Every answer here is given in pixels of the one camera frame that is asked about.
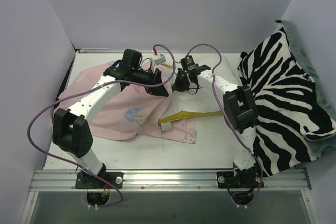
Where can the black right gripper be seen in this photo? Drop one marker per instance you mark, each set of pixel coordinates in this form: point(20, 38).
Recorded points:
point(180, 84)

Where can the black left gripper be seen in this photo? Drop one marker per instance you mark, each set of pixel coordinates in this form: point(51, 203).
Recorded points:
point(157, 80)

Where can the pink pillowcase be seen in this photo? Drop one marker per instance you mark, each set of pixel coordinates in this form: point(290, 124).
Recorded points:
point(131, 112)

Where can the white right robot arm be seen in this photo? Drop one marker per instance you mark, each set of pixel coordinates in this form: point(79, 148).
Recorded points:
point(235, 102)

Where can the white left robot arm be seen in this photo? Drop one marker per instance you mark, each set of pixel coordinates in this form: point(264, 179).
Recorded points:
point(71, 132)

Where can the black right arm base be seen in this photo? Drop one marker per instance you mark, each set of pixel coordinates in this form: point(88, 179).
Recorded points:
point(236, 179)

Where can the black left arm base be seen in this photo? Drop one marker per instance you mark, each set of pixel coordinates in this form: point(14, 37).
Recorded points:
point(85, 181)

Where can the zebra print pillow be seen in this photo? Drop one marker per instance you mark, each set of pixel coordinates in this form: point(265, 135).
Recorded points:
point(287, 108)

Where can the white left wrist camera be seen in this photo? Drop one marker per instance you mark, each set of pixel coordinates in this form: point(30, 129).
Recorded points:
point(157, 60)

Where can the aluminium front rail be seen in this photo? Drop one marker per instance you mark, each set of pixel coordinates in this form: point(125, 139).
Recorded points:
point(167, 180)

